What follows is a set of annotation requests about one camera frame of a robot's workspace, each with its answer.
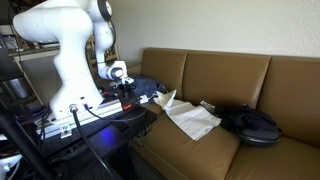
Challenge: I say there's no white cloth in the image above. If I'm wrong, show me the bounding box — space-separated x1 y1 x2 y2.
153 89 222 142

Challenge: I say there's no dark monitor screen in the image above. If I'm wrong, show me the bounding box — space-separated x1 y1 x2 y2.
0 39 24 83

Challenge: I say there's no kitchen counter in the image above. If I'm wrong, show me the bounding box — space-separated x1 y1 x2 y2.
8 44 61 63

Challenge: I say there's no tan leather couch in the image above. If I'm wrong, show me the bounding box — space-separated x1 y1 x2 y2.
94 47 320 180

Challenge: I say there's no aluminium rail base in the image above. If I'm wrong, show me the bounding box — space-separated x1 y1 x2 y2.
34 98 124 140

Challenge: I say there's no blue cloth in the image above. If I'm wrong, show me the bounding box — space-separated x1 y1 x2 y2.
130 75 168 100

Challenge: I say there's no black cart table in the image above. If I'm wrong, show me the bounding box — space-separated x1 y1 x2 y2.
39 105 158 180

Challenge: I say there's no white power adapter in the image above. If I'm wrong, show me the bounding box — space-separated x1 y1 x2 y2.
139 94 150 105

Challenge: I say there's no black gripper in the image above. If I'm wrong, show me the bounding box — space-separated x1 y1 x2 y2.
114 81 133 100

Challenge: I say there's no thin black looping cable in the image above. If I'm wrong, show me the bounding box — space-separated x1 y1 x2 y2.
82 103 148 123

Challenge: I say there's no black bag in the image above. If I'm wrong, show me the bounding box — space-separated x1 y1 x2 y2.
214 104 283 148

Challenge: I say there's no wooden slat-back chair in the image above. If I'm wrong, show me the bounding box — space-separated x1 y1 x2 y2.
84 34 122 80

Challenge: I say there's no black tripod pole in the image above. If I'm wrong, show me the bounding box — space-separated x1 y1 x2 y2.
0 99 55 180

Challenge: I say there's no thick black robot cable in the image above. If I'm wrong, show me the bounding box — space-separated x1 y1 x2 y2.
68 103 118 180

